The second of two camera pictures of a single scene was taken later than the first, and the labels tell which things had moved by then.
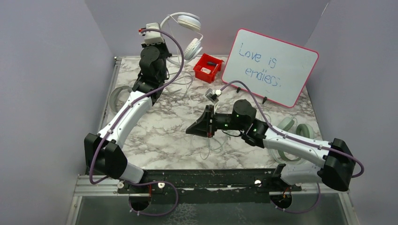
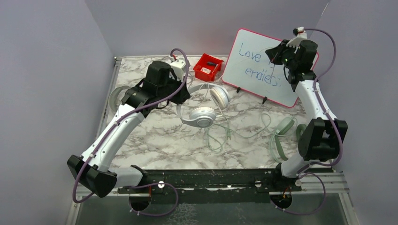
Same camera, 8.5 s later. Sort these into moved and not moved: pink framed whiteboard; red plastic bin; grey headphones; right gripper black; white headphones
Moved: right gripper black; white headphones
Not moved: pink framed whiteboard; grey headphones; red plastic bin
